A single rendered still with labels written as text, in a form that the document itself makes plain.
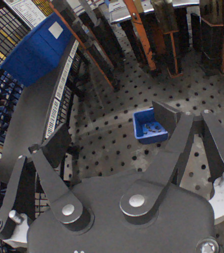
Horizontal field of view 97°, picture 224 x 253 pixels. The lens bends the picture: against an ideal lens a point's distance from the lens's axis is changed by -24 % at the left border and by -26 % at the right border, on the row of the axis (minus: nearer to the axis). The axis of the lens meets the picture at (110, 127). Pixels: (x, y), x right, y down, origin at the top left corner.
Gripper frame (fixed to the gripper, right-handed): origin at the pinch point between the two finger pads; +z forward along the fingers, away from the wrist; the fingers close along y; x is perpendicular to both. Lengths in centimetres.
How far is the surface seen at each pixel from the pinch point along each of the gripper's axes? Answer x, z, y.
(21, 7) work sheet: 59, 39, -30
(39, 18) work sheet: 53, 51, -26
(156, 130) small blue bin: -16.4, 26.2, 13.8
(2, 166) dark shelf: -5.6, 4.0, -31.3
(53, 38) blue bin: 23.6, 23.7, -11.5
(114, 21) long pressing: 27.8, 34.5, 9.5
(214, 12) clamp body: 22.5, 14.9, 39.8
